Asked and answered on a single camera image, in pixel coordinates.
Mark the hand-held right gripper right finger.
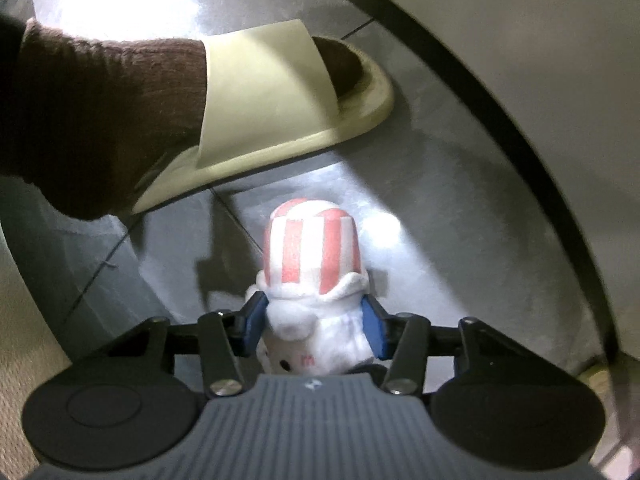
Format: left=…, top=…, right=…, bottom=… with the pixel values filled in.
left=363, top=296, right=526, bottom=396

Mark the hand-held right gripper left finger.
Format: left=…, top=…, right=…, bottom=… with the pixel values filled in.
left=107, top=294, right=269, bottom=398

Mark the red striped white plush toy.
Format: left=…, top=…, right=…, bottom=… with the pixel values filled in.
left=245, top=199, right=373, bottom=376

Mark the cream rubber slipper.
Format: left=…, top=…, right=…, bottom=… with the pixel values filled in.
left=131, top=19, right=394, bottom=216

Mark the beige rug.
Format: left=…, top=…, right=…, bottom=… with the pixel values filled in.
left=0, top=255, right=76, bottom=466

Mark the person's brown-socked foot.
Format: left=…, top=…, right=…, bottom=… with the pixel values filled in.
left=0, top=12, right=368, bottom=221

